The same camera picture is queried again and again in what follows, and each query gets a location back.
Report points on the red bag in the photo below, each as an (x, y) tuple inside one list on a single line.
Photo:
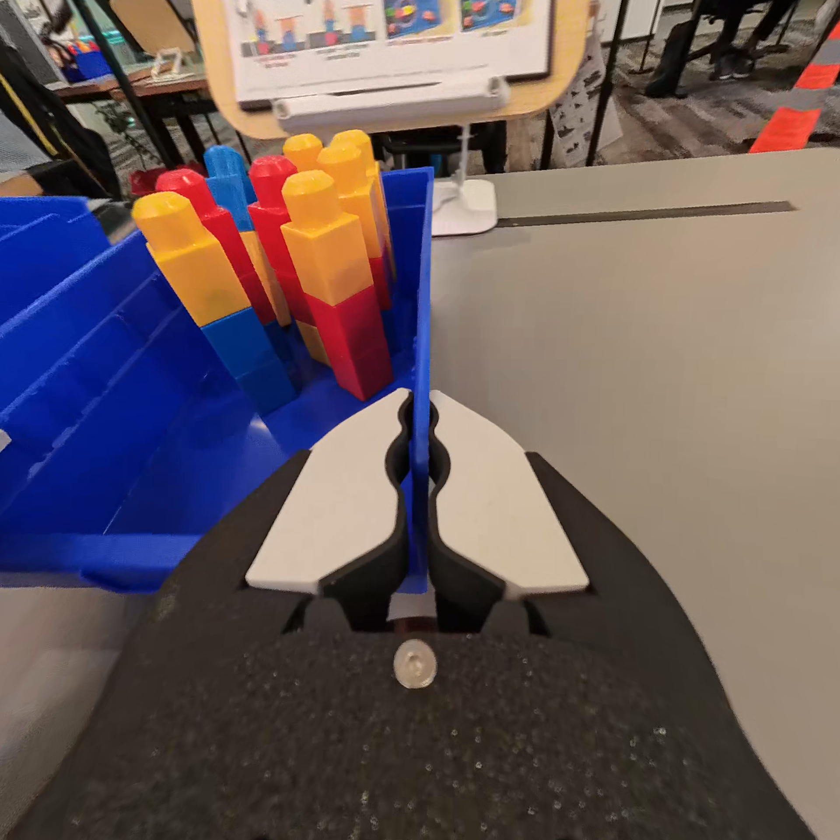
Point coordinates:
[(141, 184)]

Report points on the printed paper sheet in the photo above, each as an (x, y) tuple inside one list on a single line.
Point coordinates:
[(584, 111)]

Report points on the instruction sheet on white stand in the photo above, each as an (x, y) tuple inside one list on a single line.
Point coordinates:
[(564, 65)]

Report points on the dark grey desk mat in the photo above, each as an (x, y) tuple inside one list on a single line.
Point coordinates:
[(656, 213)]

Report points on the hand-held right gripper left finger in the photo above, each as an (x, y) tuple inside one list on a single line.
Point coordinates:
[(334, 518)]

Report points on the orange traffic cone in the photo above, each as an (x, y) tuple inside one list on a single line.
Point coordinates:
[(787, 124)]

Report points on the black backpack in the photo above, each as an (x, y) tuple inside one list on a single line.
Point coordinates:
[(65, 144)]

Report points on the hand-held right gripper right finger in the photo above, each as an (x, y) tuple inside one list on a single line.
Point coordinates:
[(505, 518)]

